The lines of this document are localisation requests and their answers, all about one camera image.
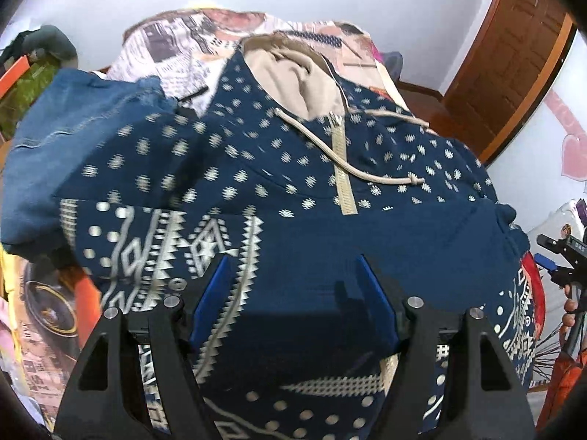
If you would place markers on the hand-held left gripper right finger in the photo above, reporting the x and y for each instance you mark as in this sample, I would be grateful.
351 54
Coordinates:
378 300

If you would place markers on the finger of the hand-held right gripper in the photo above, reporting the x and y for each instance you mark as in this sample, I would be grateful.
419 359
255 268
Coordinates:
552 243
545 261

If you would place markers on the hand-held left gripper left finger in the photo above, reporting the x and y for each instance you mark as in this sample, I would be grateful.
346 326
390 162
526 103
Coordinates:
212 300

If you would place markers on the navy patterned hoodie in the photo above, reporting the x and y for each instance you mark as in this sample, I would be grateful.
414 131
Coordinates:
298 247

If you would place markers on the person's right hand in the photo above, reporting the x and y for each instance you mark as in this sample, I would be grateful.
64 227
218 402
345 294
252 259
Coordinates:
568 290

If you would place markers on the white printed cloth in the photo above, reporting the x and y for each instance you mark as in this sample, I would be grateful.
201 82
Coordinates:
559 220

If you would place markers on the orange cloth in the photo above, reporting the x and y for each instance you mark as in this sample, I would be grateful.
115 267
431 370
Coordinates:
564 389

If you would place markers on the wooden door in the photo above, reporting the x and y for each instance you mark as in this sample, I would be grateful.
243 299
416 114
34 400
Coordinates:
504 55

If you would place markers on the folded blue jeans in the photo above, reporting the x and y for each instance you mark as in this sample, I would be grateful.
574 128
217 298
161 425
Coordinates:
69 146

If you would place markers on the purple grey backpack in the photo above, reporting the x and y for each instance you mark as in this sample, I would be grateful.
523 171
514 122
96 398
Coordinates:
393 65

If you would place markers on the printed blanket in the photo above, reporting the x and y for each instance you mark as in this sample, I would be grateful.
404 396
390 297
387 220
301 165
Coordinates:
160 50

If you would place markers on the yellow pillow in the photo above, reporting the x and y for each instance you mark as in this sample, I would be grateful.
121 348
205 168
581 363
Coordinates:
202 6

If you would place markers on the orange box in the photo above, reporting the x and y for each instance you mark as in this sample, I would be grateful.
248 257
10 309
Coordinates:
13 78

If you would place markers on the grey cloth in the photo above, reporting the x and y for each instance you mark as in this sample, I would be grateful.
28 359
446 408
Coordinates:
50 39

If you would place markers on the pink heart wall decoration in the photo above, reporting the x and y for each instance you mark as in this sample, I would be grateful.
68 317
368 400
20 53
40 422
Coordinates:
575 151

